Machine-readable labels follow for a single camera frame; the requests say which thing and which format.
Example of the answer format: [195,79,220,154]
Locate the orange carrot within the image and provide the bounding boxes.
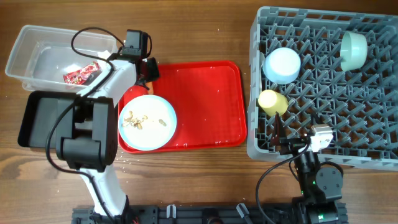
[146,82,154,95]

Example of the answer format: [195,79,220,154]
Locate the clear plastic bin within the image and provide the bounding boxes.
[5,25,136,101]

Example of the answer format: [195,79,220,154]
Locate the yellow plastic cup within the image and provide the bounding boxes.
[257,90,288,116]

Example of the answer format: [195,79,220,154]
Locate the red candy wrapper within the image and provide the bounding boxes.
[63,62,101,85]

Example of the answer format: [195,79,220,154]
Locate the mint green bowl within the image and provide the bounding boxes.
[340,32,368,72]

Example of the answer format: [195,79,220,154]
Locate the light blue bowl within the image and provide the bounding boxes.
[262,47,301,85]

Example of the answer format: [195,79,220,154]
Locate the grey dishwasher rack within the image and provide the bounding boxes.
[247,6,397,171]

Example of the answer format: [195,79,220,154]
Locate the red serving tray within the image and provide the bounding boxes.
[118,59,249,154]

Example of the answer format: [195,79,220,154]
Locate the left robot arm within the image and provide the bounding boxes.
[45,30,160,223]

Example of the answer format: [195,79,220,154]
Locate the white tissue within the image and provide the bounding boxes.
[97,50,111,62]

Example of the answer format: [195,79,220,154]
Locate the black rectangular tray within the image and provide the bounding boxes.
[17,90,113,152]

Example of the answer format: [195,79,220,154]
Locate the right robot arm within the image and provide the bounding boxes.
[271,114,343,223]

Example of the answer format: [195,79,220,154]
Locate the light blue plate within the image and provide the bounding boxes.
[118,95,177,151]

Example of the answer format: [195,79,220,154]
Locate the peanut shell scraps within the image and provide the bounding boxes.
[120,110,167,130]

